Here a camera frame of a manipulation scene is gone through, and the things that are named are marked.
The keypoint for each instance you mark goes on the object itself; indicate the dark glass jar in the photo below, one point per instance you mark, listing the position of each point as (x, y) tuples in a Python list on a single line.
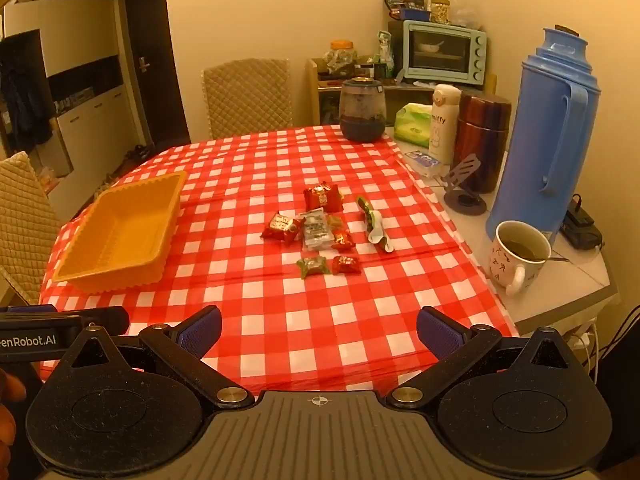
[(362, 115)]

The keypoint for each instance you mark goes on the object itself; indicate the clear grey snack packet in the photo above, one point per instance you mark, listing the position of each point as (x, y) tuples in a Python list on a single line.
[(316, 230)]

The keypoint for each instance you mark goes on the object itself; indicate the metal spoon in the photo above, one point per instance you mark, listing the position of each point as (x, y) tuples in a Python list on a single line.
[(557, 259)]

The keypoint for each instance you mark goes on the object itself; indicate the blue white flat box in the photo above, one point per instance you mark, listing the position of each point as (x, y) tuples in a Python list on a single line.
[(422, 162)]

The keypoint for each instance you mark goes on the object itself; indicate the small red candy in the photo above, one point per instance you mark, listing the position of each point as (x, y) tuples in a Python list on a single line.
[(346, 264)]

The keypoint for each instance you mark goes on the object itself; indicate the orange plastic tray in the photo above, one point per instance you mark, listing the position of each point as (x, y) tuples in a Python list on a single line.
[(120, 240)]

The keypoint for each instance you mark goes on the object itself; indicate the grey phone stand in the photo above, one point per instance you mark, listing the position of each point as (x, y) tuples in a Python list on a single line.
[(465, 195)]

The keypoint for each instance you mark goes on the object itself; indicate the green candy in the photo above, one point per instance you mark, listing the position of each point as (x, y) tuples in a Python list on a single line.
[(312, 266)]

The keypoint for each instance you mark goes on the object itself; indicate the small blue box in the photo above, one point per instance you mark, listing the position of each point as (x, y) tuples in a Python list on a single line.
[(415, 15)]

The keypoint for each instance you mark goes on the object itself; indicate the beige quilted chair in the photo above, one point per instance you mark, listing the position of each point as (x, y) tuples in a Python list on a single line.
[(22, 220), (247, 97)]

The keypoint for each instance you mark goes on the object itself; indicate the large red snack packet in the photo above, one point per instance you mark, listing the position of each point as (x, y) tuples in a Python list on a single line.
[(322, 197)]

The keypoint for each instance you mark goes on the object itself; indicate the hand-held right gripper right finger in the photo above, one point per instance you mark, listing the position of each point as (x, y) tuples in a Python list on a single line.
[(440, 334)]

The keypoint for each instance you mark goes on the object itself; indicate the white patterned mug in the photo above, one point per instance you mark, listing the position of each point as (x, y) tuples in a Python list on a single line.
[(505, 265)]

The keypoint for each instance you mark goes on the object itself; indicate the white cabinet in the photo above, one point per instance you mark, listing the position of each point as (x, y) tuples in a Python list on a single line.
[(85, 35)]

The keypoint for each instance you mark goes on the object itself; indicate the light blue toaster oven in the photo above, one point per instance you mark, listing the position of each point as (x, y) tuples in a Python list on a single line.
[(442, 52)]

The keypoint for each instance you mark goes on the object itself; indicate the plastic jar orange lid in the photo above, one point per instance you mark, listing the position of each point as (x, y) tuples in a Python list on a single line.
[(340, 55)]

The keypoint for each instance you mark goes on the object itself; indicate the dark hanging coat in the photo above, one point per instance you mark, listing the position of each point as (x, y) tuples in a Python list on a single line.
[(25, 90)]

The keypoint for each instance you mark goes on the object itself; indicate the brown metal food jar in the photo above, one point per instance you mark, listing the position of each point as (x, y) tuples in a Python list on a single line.
[(485, 125)]

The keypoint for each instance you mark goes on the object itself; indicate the wooden shelf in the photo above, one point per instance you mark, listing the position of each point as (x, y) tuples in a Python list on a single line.
[(317, 90)]

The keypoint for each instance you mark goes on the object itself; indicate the dark red foil snack packet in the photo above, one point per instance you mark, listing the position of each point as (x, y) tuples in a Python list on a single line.
[(343, 240)]

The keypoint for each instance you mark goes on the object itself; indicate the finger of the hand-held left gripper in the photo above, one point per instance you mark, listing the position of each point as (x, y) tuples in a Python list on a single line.
[(30, 309), (105, 319)]

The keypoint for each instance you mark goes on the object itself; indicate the white lotion bottle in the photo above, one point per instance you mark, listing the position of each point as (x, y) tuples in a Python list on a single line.
[(442, 125)]

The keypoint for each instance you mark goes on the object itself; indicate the red white checked tablecloth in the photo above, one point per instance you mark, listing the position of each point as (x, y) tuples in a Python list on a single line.
[(280, 320)]

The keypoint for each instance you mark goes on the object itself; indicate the row of shoes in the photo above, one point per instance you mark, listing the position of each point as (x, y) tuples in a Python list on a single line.
[(136, 151)]

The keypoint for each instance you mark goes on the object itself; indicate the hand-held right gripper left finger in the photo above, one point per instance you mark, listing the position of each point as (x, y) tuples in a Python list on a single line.
[(200, 335)]

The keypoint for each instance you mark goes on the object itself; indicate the dark door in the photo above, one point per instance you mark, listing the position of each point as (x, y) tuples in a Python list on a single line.
[(150, 20)]

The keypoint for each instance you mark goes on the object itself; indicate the green tissue pack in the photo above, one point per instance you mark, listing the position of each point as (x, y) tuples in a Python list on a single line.
[(412, 125)]

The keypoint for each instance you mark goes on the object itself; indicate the green white bag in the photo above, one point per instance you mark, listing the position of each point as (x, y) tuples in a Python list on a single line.
[(385, 52)]

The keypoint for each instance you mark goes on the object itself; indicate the long green white snack packet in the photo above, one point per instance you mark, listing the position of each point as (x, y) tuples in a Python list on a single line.
[(372, 222)]

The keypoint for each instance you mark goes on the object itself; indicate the clear plastic bag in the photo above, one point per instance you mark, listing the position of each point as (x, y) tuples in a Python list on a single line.
[(467, 17)]

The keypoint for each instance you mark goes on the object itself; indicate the red white-print snack packet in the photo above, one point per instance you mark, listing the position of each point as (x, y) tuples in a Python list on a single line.
[(280, 226)]

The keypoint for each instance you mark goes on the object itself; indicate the black power adapter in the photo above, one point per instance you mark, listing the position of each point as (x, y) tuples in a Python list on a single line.
[(580, 222)]

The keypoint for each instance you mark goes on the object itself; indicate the small yellow-green candy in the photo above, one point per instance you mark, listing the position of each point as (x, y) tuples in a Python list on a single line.
[(336, 221)]

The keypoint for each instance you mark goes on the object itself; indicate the bag of nuts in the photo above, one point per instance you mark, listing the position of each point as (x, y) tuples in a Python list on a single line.
[(441, 5)]

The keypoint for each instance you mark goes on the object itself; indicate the blue thermos jug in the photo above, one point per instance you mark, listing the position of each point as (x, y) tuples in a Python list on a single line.
[(535, 135)]

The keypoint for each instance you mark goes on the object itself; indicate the person's left hand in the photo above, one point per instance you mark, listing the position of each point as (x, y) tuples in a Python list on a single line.
[(9, 387)]

